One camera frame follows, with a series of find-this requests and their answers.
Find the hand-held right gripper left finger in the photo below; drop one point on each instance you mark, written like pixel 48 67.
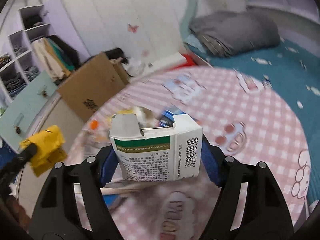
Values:
pixel 107 170

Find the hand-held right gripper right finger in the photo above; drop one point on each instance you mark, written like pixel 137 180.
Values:
pixel 211 165

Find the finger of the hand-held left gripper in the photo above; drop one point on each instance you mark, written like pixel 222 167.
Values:
pixel 22 156

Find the yellow wrapper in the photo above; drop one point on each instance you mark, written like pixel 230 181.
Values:
pixel 47 145

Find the white medicine box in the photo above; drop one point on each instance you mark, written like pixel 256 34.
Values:
pixel 155 155

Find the blue white packet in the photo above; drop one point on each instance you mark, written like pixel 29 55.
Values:
pixel 183 88

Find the small orange cap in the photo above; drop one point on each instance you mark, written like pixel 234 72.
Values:
pixel 94 124

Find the pale cabinet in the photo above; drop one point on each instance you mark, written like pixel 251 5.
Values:
pixel 27 105

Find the dark blue packet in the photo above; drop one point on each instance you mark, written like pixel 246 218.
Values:
pixel 170 116

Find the pink checked printed blanket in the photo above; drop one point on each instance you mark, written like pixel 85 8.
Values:
pixel 262 120

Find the folded grey clothes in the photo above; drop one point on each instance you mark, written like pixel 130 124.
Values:
pixel 20 82

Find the brown cardboard box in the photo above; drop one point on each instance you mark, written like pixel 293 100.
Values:
pixel 92 85

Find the cream hanging garment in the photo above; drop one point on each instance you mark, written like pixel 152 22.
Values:
pixel 47 57

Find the red plastic stool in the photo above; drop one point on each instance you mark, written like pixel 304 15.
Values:
pixel 190 60

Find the white crumpled plastic bag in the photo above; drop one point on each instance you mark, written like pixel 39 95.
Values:
pixel 137 66

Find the teal hanging garment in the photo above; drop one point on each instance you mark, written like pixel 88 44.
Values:
pixel 61 55

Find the black bag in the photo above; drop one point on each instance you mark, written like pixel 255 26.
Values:
pixel 115 53

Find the black hanging garment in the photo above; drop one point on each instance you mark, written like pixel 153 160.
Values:
pixel 67 48

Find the white cubby shelf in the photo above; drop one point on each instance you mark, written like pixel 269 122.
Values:
pixel 17 37

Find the teal printed bed sheet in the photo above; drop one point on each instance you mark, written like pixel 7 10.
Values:
pixel 287 65

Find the dark pink butterfly sticker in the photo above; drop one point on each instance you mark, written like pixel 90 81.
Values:
pixel 132 27

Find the white wardrobe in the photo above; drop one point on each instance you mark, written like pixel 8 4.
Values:
pixel 112 10

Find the white headboard shelf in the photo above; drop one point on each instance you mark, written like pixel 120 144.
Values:
pixel 282 2

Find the pale teal bed frame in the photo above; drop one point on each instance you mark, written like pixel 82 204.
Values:
pixel 190 12

